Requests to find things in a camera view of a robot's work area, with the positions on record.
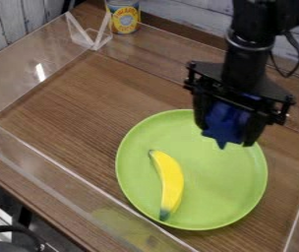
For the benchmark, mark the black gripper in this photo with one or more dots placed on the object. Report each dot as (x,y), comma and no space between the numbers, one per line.
(265,98)

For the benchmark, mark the blue plastic block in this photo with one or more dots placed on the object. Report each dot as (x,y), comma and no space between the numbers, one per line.
(226,121)

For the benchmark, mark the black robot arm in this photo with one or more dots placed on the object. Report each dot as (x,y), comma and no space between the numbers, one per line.
(259,21)

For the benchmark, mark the green plate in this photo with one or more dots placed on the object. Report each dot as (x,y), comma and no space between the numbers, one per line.
(225,178)

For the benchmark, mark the yellow toy banana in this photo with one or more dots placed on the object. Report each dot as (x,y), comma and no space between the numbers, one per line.
(172,182)

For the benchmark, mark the yellow labelled tin can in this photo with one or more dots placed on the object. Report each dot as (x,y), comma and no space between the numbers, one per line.
(126,15)

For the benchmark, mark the clear acrylic corner bracket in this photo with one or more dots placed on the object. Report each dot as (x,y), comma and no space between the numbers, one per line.
(91,38)

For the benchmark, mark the clear acrylic tray wall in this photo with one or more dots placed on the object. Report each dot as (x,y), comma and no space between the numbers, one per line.
(92,217)

